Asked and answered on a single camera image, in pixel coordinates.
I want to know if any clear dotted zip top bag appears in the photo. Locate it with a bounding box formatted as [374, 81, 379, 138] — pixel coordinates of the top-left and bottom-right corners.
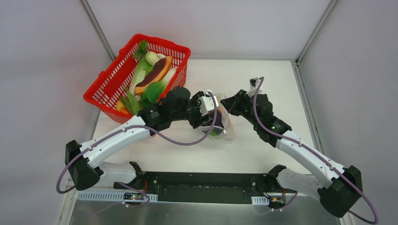
[209, 93, 235, 142]

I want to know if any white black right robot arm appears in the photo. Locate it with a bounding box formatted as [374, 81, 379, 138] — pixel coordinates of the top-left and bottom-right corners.
[221, 90, 363, 218]

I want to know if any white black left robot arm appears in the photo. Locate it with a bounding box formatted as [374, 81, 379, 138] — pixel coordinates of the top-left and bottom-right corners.
[59, 86, 219, 191]

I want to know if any green leafy lettuce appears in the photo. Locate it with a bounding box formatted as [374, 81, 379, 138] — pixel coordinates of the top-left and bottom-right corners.
[129, 40, 152, 94]

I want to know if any yellow lemon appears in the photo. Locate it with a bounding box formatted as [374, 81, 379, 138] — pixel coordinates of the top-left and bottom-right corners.
[116, 101, 125, 112]

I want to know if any red plastic basket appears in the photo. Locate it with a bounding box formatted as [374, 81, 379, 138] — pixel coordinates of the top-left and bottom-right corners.
[83, 34, 191, 123]

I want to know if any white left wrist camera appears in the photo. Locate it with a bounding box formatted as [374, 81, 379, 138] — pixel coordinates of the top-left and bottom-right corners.
[199, 90, 219, 116]

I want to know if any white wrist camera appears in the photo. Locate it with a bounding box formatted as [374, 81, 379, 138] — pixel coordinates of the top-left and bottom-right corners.
[247, 77, 262, 97]
[199, 90, 219, 116]

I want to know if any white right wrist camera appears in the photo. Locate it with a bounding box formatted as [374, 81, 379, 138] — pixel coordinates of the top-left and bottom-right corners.
[247, 77, 262, 97]

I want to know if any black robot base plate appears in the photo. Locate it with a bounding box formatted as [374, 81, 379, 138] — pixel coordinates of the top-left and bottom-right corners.
[128, 172, 288, 208]

